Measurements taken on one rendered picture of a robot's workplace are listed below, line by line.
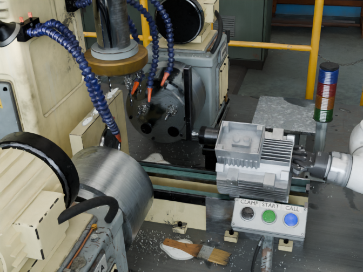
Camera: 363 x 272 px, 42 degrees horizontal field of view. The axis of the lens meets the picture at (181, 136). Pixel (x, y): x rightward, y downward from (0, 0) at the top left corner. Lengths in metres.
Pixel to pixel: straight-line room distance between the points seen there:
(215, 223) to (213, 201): 0.08
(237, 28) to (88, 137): 3.27
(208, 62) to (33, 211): 1.09
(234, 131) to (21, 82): 0.59
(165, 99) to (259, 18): 2.92
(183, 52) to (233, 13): 2.69
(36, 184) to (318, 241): 0.91
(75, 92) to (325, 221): 0.88
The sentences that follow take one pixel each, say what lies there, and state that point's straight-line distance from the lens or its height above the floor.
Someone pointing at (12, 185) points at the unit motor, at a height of 1.34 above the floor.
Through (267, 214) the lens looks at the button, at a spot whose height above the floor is 1.07.
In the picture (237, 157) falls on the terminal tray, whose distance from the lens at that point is 1.30.
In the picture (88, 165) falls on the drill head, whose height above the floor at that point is 1.16.
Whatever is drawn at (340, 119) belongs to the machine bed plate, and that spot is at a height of 0.80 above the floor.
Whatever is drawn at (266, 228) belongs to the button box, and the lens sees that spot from 1.13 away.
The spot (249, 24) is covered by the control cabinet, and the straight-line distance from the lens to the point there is 4.47.
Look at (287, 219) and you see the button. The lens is 1.13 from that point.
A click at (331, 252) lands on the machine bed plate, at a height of 0.80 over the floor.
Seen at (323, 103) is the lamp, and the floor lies 1.10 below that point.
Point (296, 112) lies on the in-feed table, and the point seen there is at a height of 0.92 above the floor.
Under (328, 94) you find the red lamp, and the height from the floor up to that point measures 1.13.
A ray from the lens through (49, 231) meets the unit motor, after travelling 0.82.
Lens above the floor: 1.80
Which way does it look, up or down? 31 degrees down
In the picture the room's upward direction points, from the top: 3 degrees counter-clockwise
